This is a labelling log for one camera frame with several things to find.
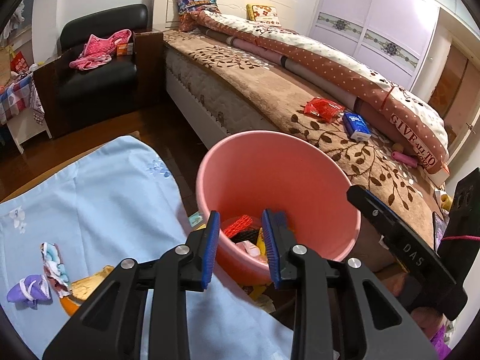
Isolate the yellow wrapper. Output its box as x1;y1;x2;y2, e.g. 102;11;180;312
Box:
256;228;268;262

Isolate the red foam fruit net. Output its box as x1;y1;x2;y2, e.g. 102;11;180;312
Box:
223;214;253;238

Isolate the orange wrapper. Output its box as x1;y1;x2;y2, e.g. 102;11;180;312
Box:
59;297;80;317

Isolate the red white paper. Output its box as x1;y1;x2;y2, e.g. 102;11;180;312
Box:
40;242;72;298

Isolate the purple white sock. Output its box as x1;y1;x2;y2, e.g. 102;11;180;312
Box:
7;275;51;309

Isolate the blue foam fruit net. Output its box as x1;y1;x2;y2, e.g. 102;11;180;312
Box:
275;211;294;233

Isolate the pink plastic trash bucket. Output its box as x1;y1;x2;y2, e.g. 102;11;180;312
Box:
196;130;361;262

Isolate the person's right hand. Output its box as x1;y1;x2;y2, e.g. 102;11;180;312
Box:
382;272;447;340

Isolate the light blue table cloth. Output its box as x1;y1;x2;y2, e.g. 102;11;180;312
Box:
1;136;292;359

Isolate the pink cylinder on bed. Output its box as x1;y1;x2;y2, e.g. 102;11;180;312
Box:
391;151;418;168

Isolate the blue tissue pack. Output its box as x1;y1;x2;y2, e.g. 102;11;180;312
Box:
343;112;371;141

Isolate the red snack bag on bed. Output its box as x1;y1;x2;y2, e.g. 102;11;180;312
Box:
303;97;345;123

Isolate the polka dot folded quilt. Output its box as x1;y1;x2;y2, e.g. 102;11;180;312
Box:
179;10;449;174

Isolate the bed with brown leaf blanket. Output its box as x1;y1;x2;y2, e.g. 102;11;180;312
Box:
154;0;438;244

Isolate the black leather armchair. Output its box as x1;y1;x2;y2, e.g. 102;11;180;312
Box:
33;3;165;138

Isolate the orange box on armchair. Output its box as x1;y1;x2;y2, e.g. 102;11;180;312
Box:
116;43;134;56

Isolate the pink garment on armchair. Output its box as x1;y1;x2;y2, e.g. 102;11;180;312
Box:
69;29;132;71

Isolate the table with checkered cloth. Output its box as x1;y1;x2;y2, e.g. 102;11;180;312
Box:
1;72;52;154

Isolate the yellow floral pillow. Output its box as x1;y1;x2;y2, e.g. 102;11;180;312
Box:
247;4;281;27

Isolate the colourful patterned pillow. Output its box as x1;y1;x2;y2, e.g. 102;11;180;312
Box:
175;0;221;32

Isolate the lilac wardrobe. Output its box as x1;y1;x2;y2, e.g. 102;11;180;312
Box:
307;0;480;159

